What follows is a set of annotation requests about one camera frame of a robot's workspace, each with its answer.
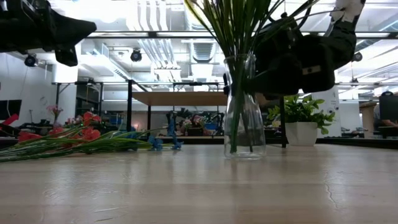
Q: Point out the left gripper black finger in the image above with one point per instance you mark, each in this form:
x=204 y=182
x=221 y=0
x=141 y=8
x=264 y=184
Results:
x=71 y=31
x=66 y=56

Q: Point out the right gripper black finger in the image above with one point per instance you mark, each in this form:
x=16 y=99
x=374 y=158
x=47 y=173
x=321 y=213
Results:
x=283 y=46
x=280 y=82

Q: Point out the white artificial flower stem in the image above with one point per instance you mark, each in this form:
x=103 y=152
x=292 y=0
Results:
x=348 y=9

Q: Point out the clear glass vase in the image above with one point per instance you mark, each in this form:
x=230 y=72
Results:
x=245 y=130

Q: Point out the orange artificial flower stem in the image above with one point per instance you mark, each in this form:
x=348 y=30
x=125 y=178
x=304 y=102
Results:
x=90 y=134

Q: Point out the wooden shelf with black legs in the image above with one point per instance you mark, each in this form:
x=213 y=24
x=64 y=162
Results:
x=180 y=99

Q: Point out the black storage rack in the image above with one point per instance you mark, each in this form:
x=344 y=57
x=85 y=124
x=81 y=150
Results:
x=88 y=99

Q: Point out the white pillar unit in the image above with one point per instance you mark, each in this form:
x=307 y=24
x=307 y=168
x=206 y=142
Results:
x=329 y=109

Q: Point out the distant pink flower bunch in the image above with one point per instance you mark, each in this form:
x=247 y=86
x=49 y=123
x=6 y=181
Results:
x=55 y=109

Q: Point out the green plant in white pot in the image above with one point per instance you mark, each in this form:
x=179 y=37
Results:
x=301 y=133

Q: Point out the tan wooden cabinet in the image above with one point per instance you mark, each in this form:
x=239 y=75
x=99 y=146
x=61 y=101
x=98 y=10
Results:
x=368 y=115

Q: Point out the dark desk monitor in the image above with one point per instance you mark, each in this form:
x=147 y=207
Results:
x=388 y=107

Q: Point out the black beam with light strips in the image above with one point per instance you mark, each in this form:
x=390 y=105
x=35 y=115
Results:
x=155 y=34

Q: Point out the red padded object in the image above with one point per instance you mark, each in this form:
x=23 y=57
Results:
x=7 y=119

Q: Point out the distant robot station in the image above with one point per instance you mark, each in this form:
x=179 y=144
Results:
x=199 y=130

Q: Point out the blue artificial flower stem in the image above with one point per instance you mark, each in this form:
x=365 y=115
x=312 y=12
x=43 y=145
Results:
x=155 y=143

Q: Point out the black ceiling camera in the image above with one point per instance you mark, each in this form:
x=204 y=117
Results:
x=30 y=60
x=136 y=56
x=357 y=56

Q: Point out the black wall monitor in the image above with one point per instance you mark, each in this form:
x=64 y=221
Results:
x=11 y=109

